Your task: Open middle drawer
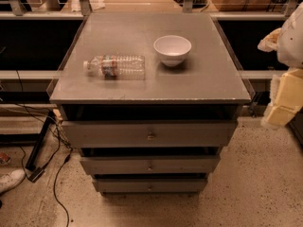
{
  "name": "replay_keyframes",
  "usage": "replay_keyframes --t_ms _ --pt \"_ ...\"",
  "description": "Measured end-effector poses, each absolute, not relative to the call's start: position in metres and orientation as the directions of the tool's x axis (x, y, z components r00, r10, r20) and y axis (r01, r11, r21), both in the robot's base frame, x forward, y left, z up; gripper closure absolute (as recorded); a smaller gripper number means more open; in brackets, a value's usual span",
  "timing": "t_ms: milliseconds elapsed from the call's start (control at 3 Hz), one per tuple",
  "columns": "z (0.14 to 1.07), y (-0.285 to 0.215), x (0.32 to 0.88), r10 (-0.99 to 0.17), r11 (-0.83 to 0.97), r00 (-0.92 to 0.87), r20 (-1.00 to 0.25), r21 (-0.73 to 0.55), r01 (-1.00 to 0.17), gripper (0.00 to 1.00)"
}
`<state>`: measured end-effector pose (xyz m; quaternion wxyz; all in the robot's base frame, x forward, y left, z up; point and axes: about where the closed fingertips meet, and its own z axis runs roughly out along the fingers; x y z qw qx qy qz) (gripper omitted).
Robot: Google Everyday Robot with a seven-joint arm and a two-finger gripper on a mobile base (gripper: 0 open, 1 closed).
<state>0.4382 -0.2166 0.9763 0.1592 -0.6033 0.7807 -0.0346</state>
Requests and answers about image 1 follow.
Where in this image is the grey drawer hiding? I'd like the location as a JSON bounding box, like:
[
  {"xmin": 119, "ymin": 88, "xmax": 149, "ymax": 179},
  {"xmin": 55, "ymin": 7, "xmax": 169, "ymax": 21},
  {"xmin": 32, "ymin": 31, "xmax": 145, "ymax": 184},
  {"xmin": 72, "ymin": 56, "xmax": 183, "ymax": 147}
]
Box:
[
  {"xmin": 80, "ymin": 156, "xmax": 220, "ymax": 175},
  {"xmin": 93, "ymin": 179, "xmax": 207, "ymax": 193},
  {"xmin": 62, "ymin": 121, "xmax": 238, "ymax": 148}
]

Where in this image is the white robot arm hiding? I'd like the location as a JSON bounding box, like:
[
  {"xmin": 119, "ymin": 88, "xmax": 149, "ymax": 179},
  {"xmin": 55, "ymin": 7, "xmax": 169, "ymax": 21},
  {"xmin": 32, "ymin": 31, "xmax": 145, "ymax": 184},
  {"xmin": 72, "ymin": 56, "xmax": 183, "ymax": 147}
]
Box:
[{"xmin": 258, "ymin": 3, "xmax": 303, "ymax": 130}]

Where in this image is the grey drawer cabinet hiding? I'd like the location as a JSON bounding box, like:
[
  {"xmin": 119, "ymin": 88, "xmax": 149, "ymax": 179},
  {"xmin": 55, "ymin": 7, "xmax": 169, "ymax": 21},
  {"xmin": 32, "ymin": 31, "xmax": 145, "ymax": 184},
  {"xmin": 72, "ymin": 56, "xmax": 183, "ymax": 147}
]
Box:
[{"xmin": 46, "ymin": 12, "xmax": 256, "ymax": 197}]

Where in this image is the grey top drawer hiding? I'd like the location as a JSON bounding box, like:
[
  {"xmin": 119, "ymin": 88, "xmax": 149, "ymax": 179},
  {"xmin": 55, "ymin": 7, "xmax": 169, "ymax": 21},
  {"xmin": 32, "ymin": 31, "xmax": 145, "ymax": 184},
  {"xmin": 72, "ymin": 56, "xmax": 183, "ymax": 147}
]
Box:
[{"xmin": 62, "ymin": 121, "xmax": 238, "ymax": 148}]

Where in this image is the grey bottom drawer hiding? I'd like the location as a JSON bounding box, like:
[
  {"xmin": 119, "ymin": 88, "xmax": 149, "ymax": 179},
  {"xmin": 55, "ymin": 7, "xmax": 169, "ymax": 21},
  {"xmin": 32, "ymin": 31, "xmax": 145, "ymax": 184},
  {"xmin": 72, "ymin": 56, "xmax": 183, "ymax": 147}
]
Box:
[{"xmin": 93, "ymin": 179, "xmax": 207, "ymax": 193}]

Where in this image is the white bowl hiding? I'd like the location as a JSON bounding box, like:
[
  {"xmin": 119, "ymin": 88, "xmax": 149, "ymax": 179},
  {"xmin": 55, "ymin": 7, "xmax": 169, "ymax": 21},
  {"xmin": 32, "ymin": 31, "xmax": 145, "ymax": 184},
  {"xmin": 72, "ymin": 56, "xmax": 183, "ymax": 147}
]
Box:
[{"xmin": 153, "ymin": 35, "xmax": 192, "ymax": 67}]

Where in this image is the clear plastic water bottle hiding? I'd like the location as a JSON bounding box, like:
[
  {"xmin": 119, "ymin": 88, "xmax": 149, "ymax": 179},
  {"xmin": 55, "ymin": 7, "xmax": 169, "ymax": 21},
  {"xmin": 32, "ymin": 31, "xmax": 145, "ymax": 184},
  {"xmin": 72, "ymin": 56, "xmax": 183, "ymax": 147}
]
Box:
[{"xmin": 83, "ymin": 55, "xmax": 145, "ymax": 80}]

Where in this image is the black metal table leg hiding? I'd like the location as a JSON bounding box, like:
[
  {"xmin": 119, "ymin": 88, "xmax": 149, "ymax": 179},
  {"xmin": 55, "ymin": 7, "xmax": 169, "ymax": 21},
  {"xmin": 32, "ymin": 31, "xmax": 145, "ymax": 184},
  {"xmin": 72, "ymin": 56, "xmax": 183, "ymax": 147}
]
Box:
[{"xmin": 26, "ymin": 112, "xmax": 55, "ymax": 171}]

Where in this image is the white shoe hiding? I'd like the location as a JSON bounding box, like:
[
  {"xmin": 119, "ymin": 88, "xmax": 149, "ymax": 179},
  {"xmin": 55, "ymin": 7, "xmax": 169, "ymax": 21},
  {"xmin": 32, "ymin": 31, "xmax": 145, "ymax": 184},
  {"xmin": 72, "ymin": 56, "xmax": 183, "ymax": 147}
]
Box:
[{"xmin": 0, "ymin": 169, "xmax": 26, "ymax": 194}]

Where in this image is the black floor cable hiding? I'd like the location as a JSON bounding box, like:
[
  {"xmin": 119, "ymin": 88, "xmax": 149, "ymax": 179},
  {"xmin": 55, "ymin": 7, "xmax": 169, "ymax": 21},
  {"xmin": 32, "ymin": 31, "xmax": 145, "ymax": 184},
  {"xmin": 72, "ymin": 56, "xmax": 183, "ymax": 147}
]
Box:
[{"xmin": 0, "ymin": 69, "xmax": 74, "ymax": 227}]

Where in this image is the metal railing frame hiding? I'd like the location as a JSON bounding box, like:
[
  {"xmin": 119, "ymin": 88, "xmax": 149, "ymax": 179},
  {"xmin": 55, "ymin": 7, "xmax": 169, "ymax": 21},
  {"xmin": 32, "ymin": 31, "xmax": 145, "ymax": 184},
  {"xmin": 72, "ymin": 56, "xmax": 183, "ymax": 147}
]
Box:
[{"xmin": 0, "ymin": 0, "xmax": 302, "ymax": 83}]

